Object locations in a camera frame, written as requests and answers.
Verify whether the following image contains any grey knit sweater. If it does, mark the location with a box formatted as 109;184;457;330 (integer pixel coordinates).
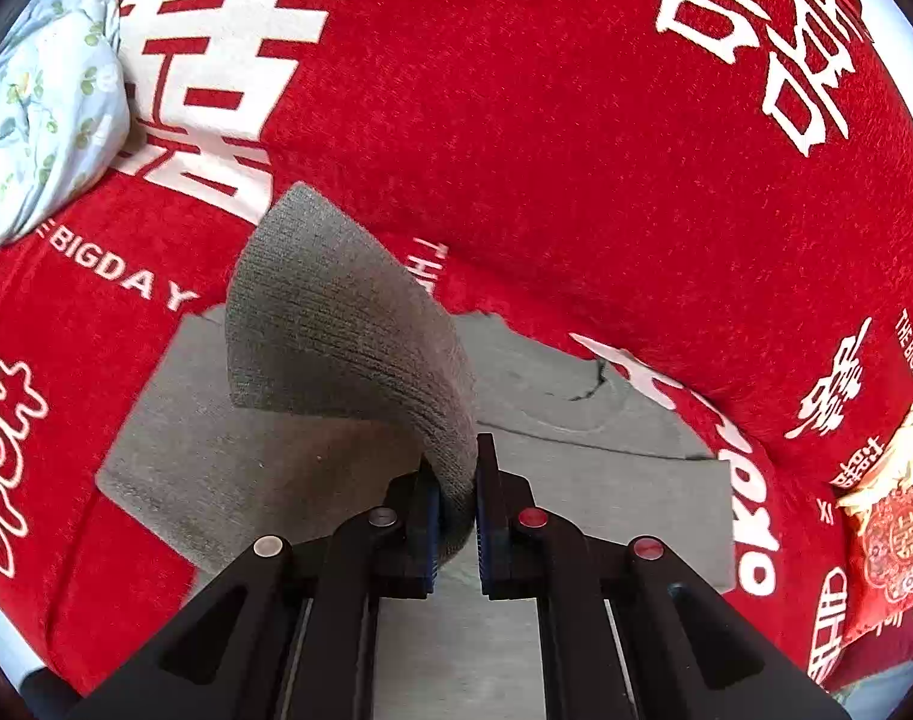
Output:
97;185;735;718

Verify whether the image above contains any light floral cloth bundle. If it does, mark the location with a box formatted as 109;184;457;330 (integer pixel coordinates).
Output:
0;0;131;249

